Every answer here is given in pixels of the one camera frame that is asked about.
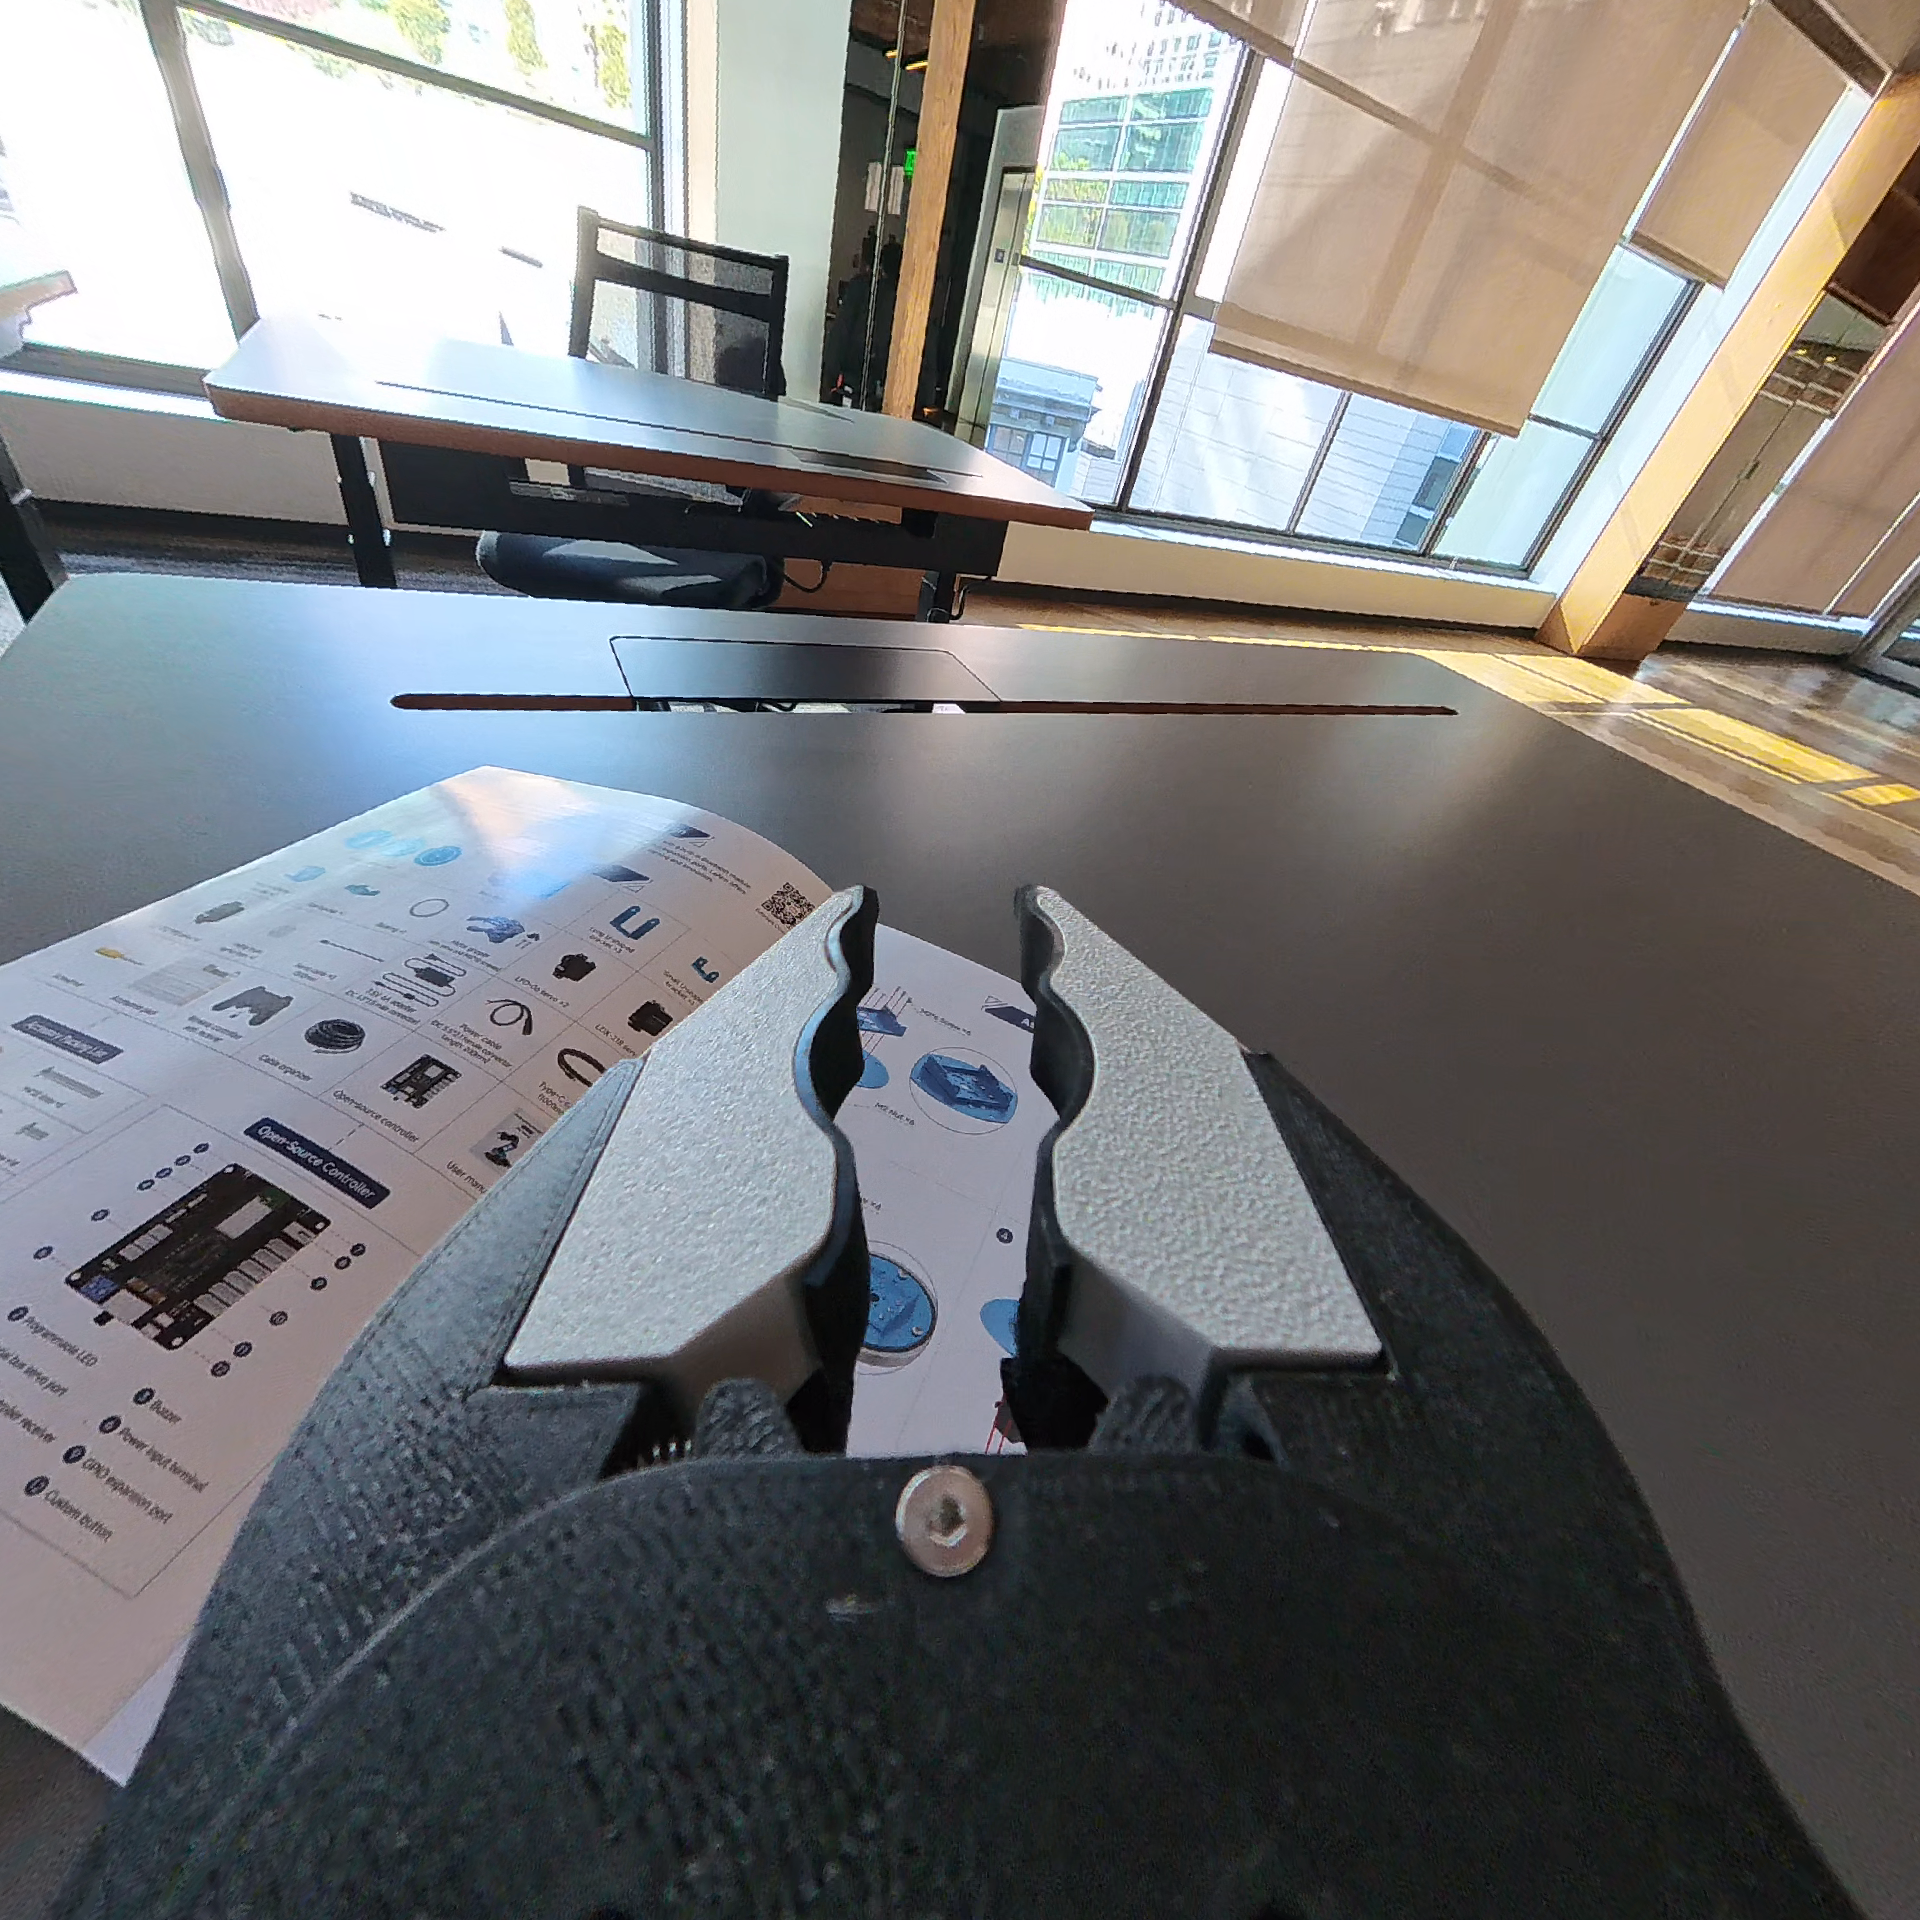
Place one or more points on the large window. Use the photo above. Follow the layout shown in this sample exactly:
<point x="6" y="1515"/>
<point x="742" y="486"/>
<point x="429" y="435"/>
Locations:
<point x="421" y="182"/>
<point x="1260" y="421"/>

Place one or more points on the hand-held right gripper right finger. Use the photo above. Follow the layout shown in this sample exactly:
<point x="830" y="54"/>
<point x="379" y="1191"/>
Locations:
<point x="1201" y="1200"/>

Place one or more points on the printed instruction manual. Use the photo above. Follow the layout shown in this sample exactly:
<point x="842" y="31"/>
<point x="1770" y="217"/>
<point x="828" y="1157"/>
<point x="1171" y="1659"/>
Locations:
<point x="299" y="1049"/>

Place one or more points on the black office chair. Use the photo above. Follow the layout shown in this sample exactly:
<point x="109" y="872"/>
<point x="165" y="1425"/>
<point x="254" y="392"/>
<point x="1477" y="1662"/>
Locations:
<point x="674" y="300"/>

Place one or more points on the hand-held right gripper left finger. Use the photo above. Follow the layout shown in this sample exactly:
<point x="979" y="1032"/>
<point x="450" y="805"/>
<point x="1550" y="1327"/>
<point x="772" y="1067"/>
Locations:
<point x="674" y="1200"/>

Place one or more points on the translucent roller blind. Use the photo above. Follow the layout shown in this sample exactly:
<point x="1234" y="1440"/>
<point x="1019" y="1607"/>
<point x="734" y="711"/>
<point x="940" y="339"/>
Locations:
<point x="1425" y="224"/>
<point x="1740" y="135"/>
<point x="1845" y="494"/>

